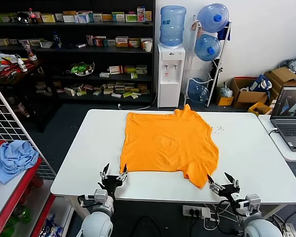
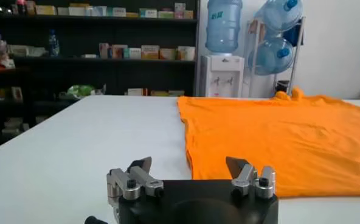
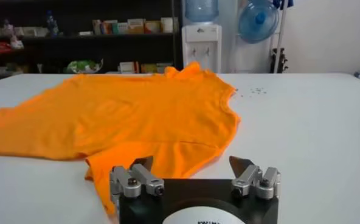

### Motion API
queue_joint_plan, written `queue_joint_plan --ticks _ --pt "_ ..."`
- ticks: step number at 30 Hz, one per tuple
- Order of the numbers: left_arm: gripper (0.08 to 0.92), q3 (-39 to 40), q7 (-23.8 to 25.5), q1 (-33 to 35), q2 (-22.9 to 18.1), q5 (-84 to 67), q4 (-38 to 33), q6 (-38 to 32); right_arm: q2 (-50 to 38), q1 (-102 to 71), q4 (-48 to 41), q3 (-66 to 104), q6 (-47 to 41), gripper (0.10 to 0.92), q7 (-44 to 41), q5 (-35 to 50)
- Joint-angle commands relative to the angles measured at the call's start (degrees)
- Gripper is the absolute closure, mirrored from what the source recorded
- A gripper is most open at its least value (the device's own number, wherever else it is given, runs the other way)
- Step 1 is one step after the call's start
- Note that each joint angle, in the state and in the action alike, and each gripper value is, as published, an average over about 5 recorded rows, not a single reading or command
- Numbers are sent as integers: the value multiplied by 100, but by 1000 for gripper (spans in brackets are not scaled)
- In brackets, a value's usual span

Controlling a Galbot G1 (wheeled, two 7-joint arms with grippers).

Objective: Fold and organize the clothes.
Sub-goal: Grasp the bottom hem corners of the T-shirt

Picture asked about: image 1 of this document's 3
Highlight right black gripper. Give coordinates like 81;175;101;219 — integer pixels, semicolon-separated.
206;172;241;201

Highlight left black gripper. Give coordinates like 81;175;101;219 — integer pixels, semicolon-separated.
98;162;128;198

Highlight orange t-shirt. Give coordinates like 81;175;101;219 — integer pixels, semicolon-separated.
119;104;220;190

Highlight large white table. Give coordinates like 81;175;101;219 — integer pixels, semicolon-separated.
50;109;296;230

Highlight white power strip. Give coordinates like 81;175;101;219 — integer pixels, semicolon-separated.
182;204;212;219

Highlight small dark crumbs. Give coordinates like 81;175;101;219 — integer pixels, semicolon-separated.
207;125;225;135

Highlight small white side table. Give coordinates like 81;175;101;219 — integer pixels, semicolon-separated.
258;114;296;162

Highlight red plastic stool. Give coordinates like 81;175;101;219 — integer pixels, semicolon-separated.
27;172;44;196

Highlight yellow plastic crate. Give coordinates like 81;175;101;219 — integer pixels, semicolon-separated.
247;101;273;117

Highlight small yellow box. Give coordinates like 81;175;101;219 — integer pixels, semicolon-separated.
216;95;234;107

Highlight grey open laptop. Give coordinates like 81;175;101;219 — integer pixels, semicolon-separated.
270;85;296;152

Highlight open brown cardboard box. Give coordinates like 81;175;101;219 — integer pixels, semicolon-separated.
229;77;268;109

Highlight clear plastic bag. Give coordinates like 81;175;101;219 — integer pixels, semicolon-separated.
218;82;234;98

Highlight crumpled light blue cloth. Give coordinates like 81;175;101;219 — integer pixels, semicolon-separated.
0;140;39;185

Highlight green plastic bottle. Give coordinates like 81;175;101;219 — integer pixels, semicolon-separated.
0;204;33;237

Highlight red white medicine box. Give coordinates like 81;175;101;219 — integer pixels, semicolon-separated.
109;65;125;75

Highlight blue tote bag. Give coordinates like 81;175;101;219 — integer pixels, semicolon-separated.
248;75;273;92

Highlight white water dispenser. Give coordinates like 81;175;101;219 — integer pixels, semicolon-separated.
157;43;186;109

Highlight bowl with green packets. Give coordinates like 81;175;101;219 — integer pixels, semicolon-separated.
65;61;96;77

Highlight black tripod stand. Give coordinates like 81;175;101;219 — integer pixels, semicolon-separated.
209;59;224;99

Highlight black shelving unit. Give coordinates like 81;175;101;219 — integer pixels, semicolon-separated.
0;0;156;104

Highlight tan cardboard box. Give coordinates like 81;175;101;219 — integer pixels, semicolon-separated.
264;67;296;104

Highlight white metal jug rack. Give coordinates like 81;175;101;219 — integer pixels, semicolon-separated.
184;14;232;108

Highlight dark wooden table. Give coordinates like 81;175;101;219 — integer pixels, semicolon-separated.
0;59;62;133

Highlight orange white medicine box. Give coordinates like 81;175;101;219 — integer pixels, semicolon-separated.
115;36;129;47

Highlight blue capped water jug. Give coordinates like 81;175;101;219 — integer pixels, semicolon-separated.
196;2;229;33
194;34;222;62

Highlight small white bottle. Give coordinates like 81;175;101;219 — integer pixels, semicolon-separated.
16;56;28;73

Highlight blue plastic bottle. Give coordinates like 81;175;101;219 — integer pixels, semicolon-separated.
52;31;62;49

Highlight clear bottle pink label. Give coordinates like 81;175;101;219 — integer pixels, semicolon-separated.
23;41;37;61

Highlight dark blue hanging cloth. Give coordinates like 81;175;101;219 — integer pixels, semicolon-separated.
217;22;232;41

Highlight blue water jug with label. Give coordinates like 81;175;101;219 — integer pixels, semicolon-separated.
159;5;187;49

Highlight blue white medicine box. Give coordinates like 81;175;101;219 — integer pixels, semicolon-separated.
76;13;91;23

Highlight pink tall carton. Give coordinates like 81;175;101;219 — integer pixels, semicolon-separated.
137;6;146;22

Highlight yellow medicine box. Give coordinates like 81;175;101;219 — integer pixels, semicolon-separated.
41;13;57;23

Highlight cola bottle red label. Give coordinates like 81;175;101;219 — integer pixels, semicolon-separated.
28;7;39;25

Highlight shiny black helmet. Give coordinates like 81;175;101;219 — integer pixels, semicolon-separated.
16;11;30;25

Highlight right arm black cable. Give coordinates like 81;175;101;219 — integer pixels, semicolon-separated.
218;199;240;215

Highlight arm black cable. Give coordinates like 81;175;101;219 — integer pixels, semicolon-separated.
76;195;96;207
218;199;240;215

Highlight white cables under table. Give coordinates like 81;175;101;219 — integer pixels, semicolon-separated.
203;203;237;230

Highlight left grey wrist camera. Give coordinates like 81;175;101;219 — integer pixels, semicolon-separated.
93;189;107;202

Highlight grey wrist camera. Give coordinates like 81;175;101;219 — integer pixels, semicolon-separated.
93;189;107;202
245;194;261;210

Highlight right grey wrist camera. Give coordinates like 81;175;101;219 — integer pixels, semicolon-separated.
245;194;261;210

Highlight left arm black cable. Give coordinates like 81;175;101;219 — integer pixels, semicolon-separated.
76;195;96;207

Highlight black floor cable loop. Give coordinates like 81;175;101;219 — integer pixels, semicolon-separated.
132;216;163;237

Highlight white floor cable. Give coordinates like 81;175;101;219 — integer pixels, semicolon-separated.
117;93;158;111

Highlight white wire grid panel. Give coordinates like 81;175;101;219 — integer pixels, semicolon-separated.
0;75;57;181

